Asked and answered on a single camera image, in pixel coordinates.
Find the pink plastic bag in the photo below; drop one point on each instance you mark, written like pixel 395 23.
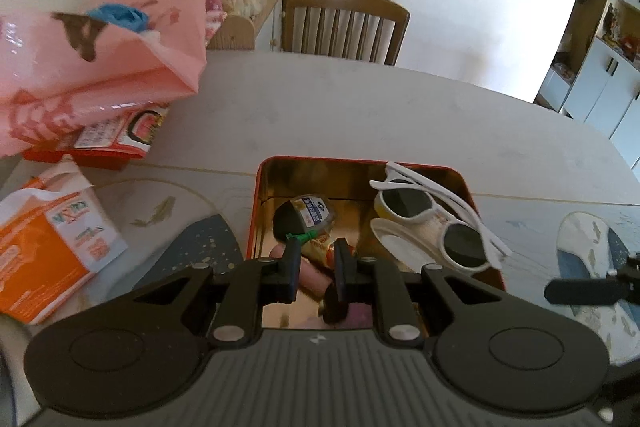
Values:
pixel 100 72

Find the group of shelf ornaments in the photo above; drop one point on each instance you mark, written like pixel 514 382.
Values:
pixel 610 22

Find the clear tape roll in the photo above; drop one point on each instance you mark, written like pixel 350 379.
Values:
pixel 385 234

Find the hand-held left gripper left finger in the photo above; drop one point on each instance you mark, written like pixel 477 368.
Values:
pixel 295 267

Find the white sunglasses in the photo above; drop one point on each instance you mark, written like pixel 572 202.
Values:
pixel 435 212

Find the purple spiky toy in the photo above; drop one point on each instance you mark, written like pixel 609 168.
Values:
pixel 357 314

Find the red orange candy packet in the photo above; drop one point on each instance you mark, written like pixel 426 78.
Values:
pixel 320 249

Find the wooden side cabinet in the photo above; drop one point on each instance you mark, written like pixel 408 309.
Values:
pixel 235 32

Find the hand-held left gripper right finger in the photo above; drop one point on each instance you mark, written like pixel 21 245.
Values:
pixel 341 267

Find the white wall cabinet unit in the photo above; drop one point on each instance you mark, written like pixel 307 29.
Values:
pixel 600 92

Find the blue crumpled cloth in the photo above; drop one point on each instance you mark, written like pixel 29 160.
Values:
pixel 117 17

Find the black pouch with blue label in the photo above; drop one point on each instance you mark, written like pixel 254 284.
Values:
pixel 290 219

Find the red tin box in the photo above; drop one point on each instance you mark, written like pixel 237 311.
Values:
pixel 320 177

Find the red cardboard box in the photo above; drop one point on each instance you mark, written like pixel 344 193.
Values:
pixel 105 159

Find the green plastic clip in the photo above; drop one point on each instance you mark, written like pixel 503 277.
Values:
pixel 305 236

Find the orange white plastic bag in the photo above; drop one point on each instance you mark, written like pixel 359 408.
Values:
pixel 40 257

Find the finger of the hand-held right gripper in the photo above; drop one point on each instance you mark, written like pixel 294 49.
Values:
pixel 580 291

